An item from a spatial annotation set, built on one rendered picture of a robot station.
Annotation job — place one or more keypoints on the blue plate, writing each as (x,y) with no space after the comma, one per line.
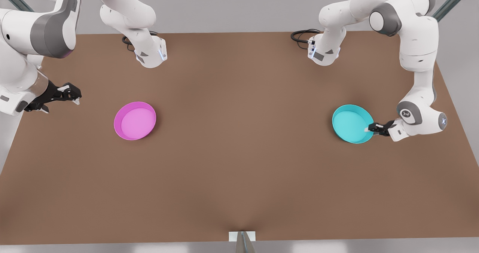
(350,124)

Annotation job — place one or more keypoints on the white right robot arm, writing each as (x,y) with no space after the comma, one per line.
(22,32)

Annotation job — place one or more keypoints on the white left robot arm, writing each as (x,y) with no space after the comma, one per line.
(417,43)

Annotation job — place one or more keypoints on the pink plate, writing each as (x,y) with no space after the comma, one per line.
(135,121)

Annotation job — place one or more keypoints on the silver frame post with foot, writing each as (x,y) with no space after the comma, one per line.
(243,241)

